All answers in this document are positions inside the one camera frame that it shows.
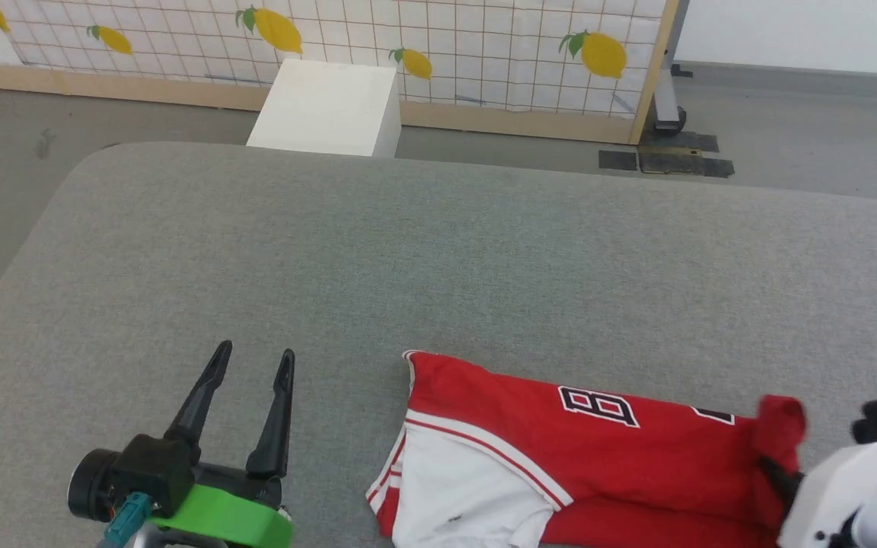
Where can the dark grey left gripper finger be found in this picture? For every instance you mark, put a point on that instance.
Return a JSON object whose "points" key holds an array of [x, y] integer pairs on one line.
{"points": [[199, 403], [277, 426]]}

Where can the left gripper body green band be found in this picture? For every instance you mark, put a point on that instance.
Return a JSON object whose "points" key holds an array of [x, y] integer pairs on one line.
{"points": [[225, 517]]}

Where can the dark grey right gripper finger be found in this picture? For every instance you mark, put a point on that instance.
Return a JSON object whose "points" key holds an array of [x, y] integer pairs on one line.
{"points": [[785, 479]]}

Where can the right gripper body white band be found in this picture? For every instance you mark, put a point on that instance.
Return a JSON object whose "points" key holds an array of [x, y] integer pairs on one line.
{"points": [[834, 495]]}

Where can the red white jersey shirt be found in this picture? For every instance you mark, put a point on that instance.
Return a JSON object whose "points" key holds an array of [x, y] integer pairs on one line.
{"points": [[560, 472]]}

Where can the white box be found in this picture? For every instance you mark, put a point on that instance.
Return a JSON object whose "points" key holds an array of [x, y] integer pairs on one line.
{"points": [[324, 106]]}

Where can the wide dark floor plate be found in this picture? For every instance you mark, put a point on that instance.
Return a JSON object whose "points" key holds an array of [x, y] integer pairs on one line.
{"points": [[686, 164]]}

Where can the small black floor plate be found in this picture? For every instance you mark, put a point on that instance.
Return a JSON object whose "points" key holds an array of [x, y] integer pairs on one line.
{"points": [[618, 160]]}

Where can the grey metal stand with caster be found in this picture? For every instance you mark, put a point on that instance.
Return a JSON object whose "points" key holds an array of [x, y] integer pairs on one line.
{"points": [[668, 91]]}

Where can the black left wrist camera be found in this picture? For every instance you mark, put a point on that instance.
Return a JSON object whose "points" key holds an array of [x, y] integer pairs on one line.
{"points": [[141, 472]]}

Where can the black stand base plate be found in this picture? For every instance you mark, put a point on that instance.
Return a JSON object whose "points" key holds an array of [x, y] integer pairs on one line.
{"points": [[682, 141]]}

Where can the lemon print partition wooden frame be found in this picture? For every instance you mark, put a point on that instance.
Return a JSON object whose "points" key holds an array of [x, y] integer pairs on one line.
{"points": [[484, 46]]}

